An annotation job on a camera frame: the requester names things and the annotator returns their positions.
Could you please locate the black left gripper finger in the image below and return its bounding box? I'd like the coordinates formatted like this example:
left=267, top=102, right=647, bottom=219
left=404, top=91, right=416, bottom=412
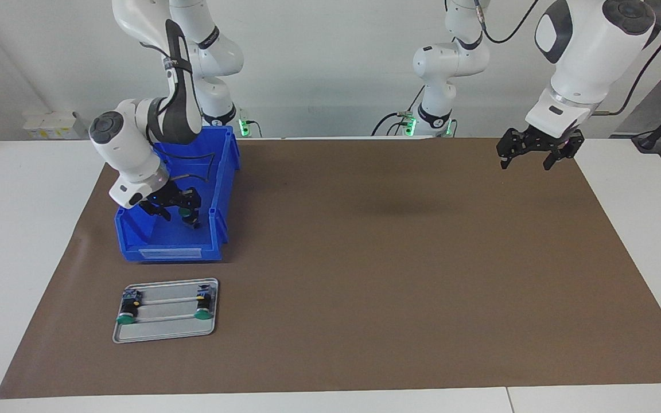
left=543, top=131, right=585, bottom=171
left=496, top=129, right=535, bottom=170

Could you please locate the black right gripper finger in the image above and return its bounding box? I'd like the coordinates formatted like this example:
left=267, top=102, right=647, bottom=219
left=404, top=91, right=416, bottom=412
left=138, top=201, right=172, bottom=221
left=178, top=187, right=202, bottom=229

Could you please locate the blue plastic storage bin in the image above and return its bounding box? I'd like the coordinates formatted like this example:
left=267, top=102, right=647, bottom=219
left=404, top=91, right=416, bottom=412
left=114, top=125, right=242, bottom=263

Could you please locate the grey metal tray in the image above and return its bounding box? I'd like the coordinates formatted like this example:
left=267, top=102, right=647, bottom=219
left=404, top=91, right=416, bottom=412
left=112, top=278, right=220, bottom=344

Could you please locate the brown table mat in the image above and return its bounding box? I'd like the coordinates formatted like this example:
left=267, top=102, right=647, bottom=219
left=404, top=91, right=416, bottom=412
left=0, top=137, right=661, bottom=399

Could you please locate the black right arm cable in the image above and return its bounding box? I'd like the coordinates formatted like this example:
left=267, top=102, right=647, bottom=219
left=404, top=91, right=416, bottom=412
left=138, top=40, right=219, bottom=185

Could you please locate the black base cable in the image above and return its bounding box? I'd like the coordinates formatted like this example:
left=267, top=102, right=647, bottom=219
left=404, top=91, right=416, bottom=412
left=371, top=86, right=426, bottom=137

